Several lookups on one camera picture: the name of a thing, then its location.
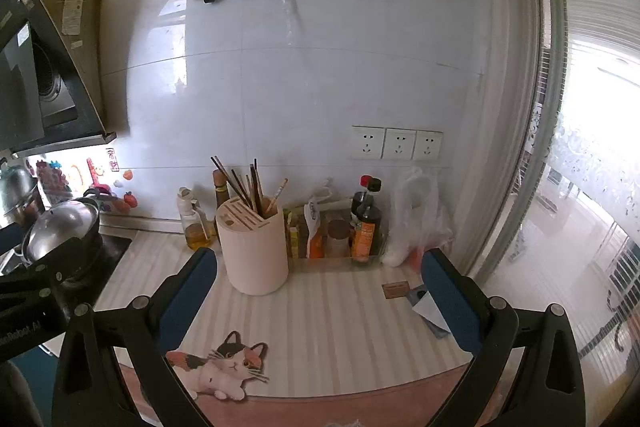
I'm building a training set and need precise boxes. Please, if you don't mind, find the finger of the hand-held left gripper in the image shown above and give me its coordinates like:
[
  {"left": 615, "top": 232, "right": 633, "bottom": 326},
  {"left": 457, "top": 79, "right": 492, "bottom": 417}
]
[{"left": 0, "top": 238, "right": 107, "bottom": 294}]

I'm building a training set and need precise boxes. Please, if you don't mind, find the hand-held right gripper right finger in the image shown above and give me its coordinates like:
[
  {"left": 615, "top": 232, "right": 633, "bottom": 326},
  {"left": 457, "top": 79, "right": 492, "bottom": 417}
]
[{"left": 421, "top": 249, "right": 586, "bottom": 427}]

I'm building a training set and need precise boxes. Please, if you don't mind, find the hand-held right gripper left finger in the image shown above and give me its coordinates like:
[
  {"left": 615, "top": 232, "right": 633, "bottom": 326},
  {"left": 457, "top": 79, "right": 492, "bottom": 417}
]
[{"left": 52, "top": 248, "right": 219, "bottom": 427}]

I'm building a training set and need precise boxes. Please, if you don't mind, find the set of wooden chopsticks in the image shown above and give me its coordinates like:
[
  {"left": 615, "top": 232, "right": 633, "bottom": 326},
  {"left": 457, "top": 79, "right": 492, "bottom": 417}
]
[{"left": 209, "top": 155, "right": 290, "bottom": 219}]

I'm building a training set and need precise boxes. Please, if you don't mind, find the person's left forearm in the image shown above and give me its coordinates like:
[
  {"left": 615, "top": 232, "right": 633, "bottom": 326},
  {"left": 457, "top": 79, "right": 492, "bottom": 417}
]
[{"left": 0, "top": 361, "right": 46, "bottom": 427}]

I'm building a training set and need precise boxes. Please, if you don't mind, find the black wok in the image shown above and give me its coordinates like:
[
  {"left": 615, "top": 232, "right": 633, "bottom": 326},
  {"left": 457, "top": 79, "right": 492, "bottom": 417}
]
[{"left": 19, "top": 206, "right": 107, "bottom": 284}]

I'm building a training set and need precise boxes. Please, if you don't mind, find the steel wok lid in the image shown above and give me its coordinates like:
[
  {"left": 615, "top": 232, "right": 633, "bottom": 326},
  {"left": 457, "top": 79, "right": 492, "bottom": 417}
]
[{"left": 22, "top": 201, "right": 99, "bottom": 264}]

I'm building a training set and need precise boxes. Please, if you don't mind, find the blue base cabinet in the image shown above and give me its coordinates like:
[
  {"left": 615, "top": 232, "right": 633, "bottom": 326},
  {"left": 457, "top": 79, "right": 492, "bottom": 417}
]
[{"left": 10, "top": 346, "right": 62, "bottom": 375}]

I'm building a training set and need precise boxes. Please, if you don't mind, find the black glass gas stove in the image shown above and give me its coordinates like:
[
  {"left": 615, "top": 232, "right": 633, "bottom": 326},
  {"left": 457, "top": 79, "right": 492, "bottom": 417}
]
[{"left": 0, "top": 234, "right": 134, "bottom": 289}]

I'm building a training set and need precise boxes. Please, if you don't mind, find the glass oil dispenser bottle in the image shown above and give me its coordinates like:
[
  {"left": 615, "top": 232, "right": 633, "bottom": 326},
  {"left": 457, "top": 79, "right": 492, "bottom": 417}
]
[{"left": 175, "top": 186, "right": 216, "bottom": 252}]

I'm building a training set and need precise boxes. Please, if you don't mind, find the steel steamer pot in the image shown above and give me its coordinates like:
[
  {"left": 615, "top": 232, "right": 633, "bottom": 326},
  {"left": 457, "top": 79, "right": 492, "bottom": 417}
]
[{"left": 0, "top": 164, "right": 39, "bottom": 229}]

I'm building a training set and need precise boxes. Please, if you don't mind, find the clear plastic bag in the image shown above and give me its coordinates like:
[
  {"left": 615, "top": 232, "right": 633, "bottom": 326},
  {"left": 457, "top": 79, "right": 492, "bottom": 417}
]
[{"left": 382, "top": 166, "right": 457, "bottom": 271}]

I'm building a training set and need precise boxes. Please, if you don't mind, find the dark sauce bottle red label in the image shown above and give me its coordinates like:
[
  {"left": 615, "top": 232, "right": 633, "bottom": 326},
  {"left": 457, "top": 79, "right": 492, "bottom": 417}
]
[{"left": 212, "top": 169, "right": 231, "bottom": 211}]

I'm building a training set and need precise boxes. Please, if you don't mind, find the soy sauce bottle orange label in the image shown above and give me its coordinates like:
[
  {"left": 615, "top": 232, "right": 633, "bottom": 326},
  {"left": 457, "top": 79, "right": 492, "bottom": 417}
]
[{"left": 349, "top": 179, "right": 384, "bottom": 266}]

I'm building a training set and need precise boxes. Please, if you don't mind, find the yellow seasoning box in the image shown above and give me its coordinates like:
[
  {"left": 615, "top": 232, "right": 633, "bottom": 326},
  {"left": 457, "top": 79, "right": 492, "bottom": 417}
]
[{"left": 284, "top": 206, "right": 301, "bottom": 259}]

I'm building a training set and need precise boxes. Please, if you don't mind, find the striped cat print mat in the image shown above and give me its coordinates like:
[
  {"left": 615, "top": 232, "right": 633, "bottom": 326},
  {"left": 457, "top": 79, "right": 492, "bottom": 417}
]
[{"left": 94, "top": 228, "right": 477, "bottom": 427}]

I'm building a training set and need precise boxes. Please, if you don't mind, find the jar with brown lid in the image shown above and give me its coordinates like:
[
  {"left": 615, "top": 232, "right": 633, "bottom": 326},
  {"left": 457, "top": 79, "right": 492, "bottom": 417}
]
[{"left": 326, "top": 219, "right": 351, "bottom": 260}]

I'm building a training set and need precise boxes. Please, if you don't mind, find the dark bottle with red cap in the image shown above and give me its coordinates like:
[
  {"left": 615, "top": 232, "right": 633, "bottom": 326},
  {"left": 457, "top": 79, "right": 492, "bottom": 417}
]
[{"left": 351, "top": 175, "right": 374, "bottom": 229}]

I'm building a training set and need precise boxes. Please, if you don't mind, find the white and orange seasoning bag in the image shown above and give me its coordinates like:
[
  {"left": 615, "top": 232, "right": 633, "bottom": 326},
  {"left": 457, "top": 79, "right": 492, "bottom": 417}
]
[{"left": 303, "top": 179, "right": 334, "bottom": 260}]

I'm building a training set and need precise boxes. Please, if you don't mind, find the black range hood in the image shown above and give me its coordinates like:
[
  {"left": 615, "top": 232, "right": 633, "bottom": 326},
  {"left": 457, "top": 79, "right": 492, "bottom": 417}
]
[{"left": 0, "top": 0, "right": 117, "bottom": 158}]

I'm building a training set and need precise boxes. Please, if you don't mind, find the colourful festive wall sticker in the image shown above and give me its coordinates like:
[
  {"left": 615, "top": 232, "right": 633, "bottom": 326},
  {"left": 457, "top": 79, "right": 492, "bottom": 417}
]
[{"left": 34, "top": 159, "right": 69, "bottom": 194}]

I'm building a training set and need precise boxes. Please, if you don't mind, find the white wall socket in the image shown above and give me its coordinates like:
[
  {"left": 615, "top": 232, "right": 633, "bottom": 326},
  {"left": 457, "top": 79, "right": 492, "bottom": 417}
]
[
  {"left": 382, "top": 127, "right": 417, "bottom": 162},
  {"left": 412, "top": 130, "right": 444, "bottom": 162},
  {"left": 351, "top": 125, "right": 386, "bottom": 160}
]

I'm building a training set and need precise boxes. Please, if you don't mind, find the window with grey frame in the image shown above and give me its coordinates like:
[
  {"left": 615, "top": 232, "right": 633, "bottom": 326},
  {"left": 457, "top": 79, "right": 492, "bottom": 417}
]
[{"left": 472, "top": 0, "right": 640, "bottom": 427}]

